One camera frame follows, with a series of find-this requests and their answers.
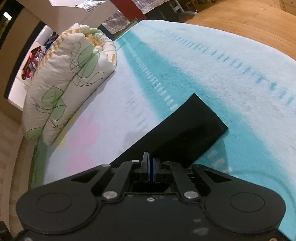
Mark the floral folded quilt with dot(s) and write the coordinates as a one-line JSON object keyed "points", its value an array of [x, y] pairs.
{"points": [[76, 64]]}

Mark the light blue flower blanket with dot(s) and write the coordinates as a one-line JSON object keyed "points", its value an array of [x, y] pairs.
{"points": [[249, 85]]}

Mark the grey checked cloth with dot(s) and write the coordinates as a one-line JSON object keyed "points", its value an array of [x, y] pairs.
{"points": [[118, 21]]}

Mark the black pants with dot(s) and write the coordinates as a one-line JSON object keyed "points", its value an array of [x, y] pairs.
{"points": [[183, 137]]}

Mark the red cloth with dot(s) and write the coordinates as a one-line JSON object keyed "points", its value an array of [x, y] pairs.
{"points": [[129, 9]]}

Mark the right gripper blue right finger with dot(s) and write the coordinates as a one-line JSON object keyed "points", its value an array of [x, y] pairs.
{"points": [[156, 169]]}

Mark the pile of colourful clothes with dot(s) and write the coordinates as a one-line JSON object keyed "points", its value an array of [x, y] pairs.
{"points": [[35, 55]]}

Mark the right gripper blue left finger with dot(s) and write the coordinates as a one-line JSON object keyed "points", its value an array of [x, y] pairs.
{"points": [[146, 166]]}

